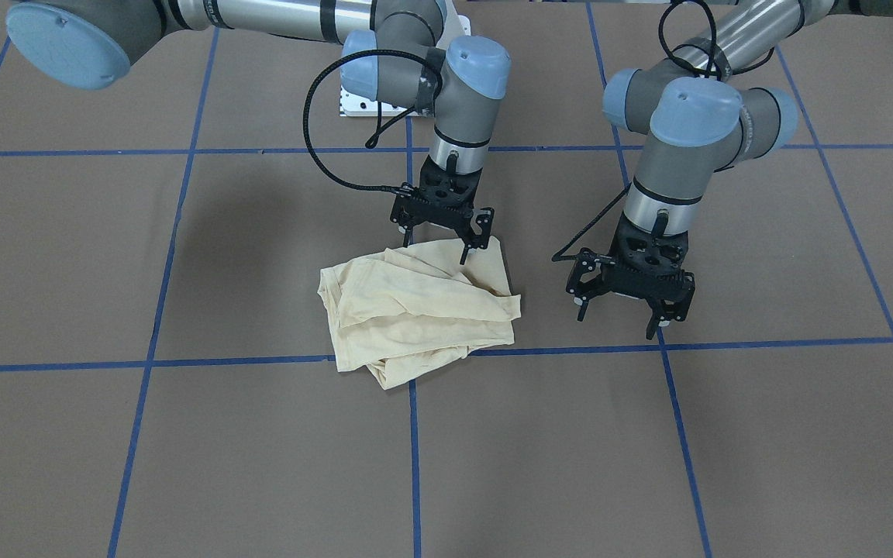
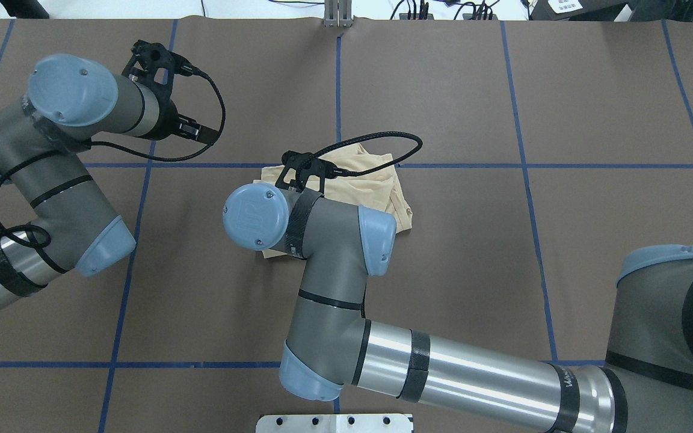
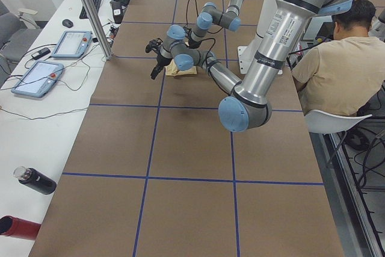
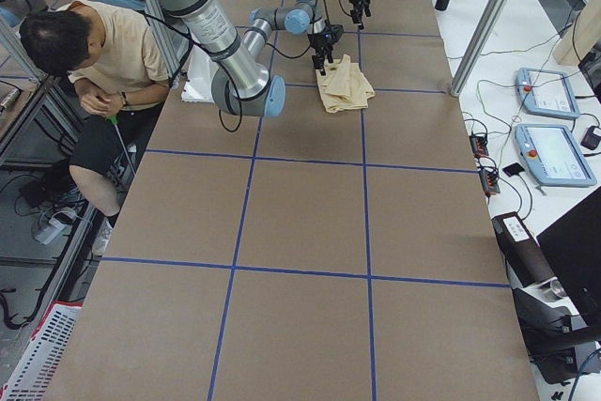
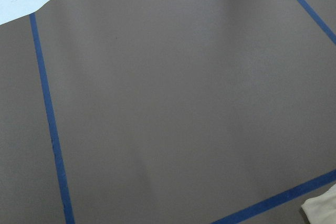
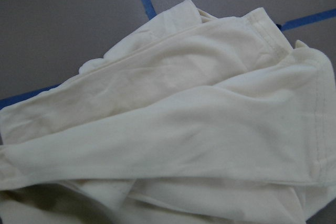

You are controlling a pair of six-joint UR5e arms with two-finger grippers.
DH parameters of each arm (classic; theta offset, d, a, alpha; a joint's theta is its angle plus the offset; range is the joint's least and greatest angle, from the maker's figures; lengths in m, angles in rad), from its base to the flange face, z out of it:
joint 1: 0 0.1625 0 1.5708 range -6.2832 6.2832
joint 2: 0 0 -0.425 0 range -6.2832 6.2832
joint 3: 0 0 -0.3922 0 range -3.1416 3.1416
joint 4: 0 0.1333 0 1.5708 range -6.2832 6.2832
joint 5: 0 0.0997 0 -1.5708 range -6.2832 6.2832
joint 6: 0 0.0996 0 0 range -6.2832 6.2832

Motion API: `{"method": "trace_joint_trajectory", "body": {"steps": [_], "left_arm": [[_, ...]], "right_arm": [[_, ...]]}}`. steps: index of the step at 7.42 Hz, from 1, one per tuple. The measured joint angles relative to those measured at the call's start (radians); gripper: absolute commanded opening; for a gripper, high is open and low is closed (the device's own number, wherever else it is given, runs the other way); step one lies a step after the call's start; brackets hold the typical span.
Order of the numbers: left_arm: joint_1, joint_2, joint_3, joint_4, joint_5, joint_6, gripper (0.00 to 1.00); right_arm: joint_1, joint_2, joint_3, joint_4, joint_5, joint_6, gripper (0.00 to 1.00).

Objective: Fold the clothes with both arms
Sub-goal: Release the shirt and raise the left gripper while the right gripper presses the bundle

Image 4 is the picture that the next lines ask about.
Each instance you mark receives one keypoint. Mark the beige long-sleeve printed shirt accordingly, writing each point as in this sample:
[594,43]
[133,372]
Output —
[344,88]

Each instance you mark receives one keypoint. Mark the upper blue teach pendant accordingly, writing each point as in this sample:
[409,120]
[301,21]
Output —
[546,93]

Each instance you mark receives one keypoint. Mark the blue teach pendant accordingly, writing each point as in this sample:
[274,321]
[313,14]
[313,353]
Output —
[552,156]
[546,93]

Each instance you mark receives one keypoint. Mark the seated person beige shirt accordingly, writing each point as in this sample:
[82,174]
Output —
[116,68]

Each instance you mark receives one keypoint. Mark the lower blue teach pendant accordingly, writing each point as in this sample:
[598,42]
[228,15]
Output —
[552,156]

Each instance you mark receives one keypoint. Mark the black brown cylinder device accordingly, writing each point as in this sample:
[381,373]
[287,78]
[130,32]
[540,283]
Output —
[521,250]

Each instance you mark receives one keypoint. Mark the black monitor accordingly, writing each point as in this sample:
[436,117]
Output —
[571,247]

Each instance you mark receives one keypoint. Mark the white power strip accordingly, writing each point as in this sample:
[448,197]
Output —
[54,226]

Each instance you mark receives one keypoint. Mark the white plastic basket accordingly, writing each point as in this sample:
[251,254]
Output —
[33,373]

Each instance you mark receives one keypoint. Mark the aluminium frame post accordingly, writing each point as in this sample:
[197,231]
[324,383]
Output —
[477,43]

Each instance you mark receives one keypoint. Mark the green handled stick tool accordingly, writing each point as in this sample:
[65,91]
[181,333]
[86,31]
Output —
[113,120]

